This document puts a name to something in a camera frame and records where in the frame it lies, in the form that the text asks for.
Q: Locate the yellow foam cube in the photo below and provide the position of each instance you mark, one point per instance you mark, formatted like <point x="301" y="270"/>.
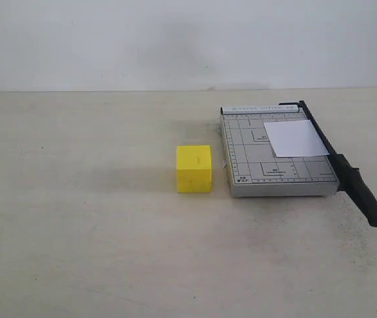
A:
<point x="194" y="171"/>

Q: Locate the white paper sheet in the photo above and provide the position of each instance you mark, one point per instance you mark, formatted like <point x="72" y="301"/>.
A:
<point x="295" y="139"/>

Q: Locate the black cutter blade arm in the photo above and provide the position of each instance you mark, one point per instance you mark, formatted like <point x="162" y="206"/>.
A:
<point x="350" y="179"/>

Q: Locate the grey paper cutter base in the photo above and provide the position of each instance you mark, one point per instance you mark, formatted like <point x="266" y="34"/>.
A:
<point x="253" y="168"/>

